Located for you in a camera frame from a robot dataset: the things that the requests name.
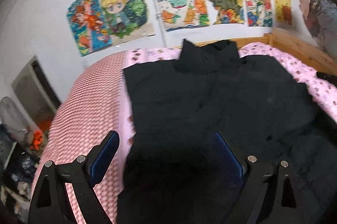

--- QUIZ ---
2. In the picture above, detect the red checked pillow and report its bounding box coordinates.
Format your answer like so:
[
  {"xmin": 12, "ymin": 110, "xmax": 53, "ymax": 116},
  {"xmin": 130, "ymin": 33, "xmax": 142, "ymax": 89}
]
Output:
[{"xmin": 31, "ymin": 52, "xmax": 129, "ymax": 224}]

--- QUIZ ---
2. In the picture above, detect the wooden bed frame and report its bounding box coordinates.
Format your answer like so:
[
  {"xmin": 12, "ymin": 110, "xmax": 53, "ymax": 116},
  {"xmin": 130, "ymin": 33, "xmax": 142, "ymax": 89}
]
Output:
[{"xmin": 193, "ymin": 27, "xmax": 337, "ymax": 78}]

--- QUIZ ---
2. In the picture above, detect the standing fan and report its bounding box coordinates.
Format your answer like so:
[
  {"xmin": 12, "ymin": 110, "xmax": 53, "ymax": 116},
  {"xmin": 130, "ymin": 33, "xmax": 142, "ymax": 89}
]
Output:
[{"xmin": 0, "ymin": 96, "xmax": 35, "ymax": 146}]

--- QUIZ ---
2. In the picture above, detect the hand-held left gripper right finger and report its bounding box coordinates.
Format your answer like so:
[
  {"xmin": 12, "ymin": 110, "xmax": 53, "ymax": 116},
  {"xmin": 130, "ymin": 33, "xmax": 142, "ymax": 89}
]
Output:
[{"xmin": 214, "ymin": 131, "xmax": 307, "ymax": 224}]

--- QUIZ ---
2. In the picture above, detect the pink apple-printed quilt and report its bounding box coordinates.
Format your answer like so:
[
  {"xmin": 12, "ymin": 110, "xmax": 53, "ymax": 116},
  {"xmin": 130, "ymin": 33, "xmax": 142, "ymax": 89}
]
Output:
[{"xmin": 105, "ymin": 42, "xmax": 337, "ymax": 224}]

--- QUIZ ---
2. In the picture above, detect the small orange item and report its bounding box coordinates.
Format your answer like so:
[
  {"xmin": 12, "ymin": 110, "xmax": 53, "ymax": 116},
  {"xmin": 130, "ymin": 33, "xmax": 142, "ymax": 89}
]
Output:
[{"xmin": 29, "ymin": 131, "xmax": 44, "ymax": 151}]

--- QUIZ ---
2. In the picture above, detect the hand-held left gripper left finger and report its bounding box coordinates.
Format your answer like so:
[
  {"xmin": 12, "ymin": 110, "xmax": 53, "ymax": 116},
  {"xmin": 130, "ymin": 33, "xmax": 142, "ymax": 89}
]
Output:
[{"xmin": 28, "ymin": 130, "xmax": 120, "ymax": 224}]

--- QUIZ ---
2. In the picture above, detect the black shirt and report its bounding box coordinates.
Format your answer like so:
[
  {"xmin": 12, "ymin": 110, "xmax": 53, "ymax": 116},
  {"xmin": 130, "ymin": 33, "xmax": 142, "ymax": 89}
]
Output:
[{"xmin": 116, "ymin": 38, "xmax": 337, "ymax": 224}]

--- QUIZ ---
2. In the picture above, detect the group of colourful wall drawings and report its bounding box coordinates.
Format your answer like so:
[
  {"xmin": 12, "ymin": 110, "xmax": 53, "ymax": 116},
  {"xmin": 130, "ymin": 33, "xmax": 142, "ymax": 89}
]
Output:
[{"xmin": 66, "ymin": 0, "xmax": 293, "ymax": 57}]

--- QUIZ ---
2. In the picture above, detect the clear plastic bag of bedding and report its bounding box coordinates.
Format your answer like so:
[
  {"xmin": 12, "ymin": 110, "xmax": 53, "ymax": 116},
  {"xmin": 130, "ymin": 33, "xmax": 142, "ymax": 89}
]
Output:
[{"xmin": 301, "ymin": 0, "xmax": 337, "ymax": 56}]

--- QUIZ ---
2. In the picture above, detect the grey wall panel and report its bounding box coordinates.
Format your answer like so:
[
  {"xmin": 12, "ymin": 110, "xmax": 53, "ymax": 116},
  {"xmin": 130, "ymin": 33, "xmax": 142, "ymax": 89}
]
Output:
[{"xmin": 11, "ymin": 55, "xmax": 62, "ymax": 130}]

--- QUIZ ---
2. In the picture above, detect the white wall conduit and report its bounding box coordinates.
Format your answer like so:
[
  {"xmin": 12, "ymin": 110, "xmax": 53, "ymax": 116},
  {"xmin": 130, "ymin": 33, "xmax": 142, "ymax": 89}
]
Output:
[{"xmin": 146, "ymin": 0, "xmax": 167, "ymax": 48}]

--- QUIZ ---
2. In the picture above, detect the pile of household clutter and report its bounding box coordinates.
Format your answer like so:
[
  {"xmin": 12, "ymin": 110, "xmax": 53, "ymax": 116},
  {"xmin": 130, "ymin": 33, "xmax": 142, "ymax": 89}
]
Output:
[{"xmin": 0, "ymin": 124, "xmax": 43, "ymax": 214}]

